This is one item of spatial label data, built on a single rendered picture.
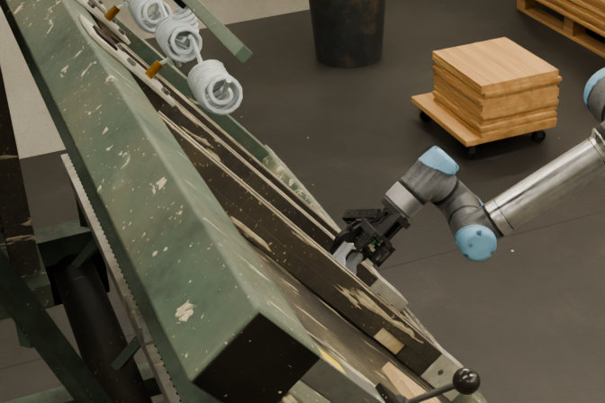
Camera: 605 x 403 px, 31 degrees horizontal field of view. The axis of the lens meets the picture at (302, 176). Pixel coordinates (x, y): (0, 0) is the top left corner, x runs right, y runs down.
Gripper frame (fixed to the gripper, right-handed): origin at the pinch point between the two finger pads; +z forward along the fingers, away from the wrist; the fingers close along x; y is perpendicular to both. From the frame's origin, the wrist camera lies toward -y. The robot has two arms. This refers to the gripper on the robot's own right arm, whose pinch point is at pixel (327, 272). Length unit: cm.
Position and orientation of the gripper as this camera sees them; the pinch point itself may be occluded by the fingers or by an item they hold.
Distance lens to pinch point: 229.6
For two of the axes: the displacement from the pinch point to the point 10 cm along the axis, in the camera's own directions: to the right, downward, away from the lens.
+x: 6.4, 5.5, 5.4
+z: -6.9, 7.2, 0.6
